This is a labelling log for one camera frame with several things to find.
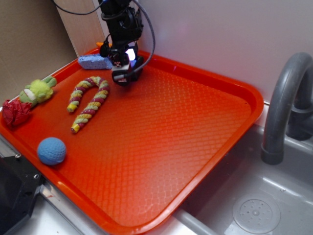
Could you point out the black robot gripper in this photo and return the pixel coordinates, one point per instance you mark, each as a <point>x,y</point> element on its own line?
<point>125,26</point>

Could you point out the black box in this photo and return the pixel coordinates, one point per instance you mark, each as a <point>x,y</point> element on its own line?
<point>126,74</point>

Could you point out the orange plastic carrot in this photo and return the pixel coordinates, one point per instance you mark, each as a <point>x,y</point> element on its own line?
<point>99,44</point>

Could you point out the wooden board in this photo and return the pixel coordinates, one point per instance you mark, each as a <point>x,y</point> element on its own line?
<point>82,23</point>

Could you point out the blue sponge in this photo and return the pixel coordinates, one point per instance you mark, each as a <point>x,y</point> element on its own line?
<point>94,62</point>

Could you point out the cardboard panel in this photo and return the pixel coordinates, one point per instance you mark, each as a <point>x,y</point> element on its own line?
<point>33,44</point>

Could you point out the green plush frog toy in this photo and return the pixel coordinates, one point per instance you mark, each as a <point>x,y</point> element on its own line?
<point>38,91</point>

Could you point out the orange plastic tray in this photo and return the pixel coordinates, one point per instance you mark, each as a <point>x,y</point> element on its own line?
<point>167,94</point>

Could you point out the red crumpled cloth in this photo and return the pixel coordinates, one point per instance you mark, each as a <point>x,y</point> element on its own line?
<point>15,112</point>

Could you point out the blue textured ball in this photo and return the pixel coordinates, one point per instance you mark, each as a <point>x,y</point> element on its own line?
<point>51,151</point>

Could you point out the grey toy faucet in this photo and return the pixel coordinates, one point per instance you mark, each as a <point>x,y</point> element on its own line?
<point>290,111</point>

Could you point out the grey plastic sink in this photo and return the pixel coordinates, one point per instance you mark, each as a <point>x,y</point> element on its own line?
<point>244,191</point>

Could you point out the striped rope candy cane toy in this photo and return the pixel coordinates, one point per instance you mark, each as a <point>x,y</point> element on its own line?
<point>92,106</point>

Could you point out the black metal mount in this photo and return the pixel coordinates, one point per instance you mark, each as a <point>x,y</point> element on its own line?
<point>20,183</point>

